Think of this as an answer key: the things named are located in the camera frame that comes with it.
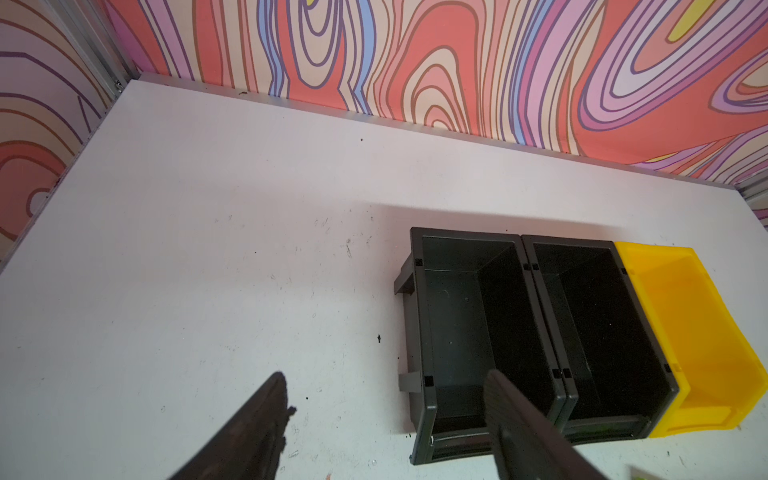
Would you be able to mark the black plastic bin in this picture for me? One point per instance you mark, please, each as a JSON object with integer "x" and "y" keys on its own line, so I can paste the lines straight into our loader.
{"x": 470, "y": 306}
{"x": 617, "y": 380}

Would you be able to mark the yellow plastic bin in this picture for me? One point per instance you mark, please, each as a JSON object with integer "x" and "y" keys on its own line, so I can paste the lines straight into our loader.
{"x": 720, "y": 377}

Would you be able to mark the green lego brick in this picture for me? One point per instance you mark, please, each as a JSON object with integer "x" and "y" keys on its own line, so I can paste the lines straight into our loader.
{"x": 636, "y": 473}

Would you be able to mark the left black plastic bin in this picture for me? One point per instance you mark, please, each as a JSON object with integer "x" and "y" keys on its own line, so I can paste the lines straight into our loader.
{"x": 470, "y": 306}

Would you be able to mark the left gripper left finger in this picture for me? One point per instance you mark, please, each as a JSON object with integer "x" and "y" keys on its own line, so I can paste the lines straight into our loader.
{"x": 250, "y": 444}

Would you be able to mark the middle black plastic bin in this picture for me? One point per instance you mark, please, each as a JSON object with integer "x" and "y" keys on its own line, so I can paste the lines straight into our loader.
{"x": 617, "y": 380}

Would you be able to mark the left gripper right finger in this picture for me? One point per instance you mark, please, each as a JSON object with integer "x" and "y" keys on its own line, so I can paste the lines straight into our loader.
{"x": 525, "y": 445}

